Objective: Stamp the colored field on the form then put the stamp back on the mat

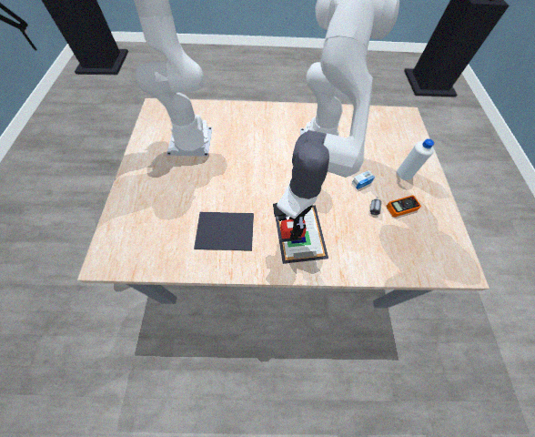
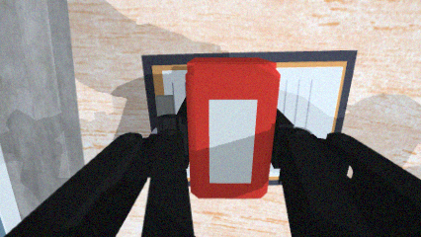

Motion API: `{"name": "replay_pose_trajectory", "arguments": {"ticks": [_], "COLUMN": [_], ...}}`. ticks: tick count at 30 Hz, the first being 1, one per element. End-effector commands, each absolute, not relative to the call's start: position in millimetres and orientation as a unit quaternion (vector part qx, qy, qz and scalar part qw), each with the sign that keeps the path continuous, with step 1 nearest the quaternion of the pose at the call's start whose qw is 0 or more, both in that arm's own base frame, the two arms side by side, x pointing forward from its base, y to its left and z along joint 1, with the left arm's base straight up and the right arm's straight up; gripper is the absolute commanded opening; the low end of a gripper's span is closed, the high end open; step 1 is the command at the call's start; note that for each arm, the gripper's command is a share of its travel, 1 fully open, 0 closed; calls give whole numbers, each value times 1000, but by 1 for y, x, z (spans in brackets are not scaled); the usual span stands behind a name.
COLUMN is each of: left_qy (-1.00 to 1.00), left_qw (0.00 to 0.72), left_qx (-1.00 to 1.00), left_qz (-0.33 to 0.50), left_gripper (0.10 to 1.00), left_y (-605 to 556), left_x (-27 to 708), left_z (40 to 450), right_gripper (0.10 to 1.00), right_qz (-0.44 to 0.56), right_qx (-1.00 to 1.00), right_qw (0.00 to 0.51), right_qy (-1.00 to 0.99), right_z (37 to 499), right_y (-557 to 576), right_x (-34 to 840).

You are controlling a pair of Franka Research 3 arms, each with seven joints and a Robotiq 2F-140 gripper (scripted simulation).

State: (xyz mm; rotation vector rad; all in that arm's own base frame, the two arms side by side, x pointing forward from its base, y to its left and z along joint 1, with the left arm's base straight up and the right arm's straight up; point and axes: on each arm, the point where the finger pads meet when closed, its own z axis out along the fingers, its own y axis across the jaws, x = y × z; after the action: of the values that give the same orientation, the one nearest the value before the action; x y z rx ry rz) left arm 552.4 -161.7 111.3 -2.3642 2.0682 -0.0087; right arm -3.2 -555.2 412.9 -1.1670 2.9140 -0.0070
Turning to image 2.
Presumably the dark grey clipboard with paper form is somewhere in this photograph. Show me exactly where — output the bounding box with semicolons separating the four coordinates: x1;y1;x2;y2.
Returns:
141;50;358;139

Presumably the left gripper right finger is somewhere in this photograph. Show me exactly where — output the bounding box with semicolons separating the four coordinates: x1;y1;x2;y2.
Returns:
271;108;421;237

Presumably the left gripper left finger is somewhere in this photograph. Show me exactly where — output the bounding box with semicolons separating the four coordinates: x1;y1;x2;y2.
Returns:
4;98;196;237

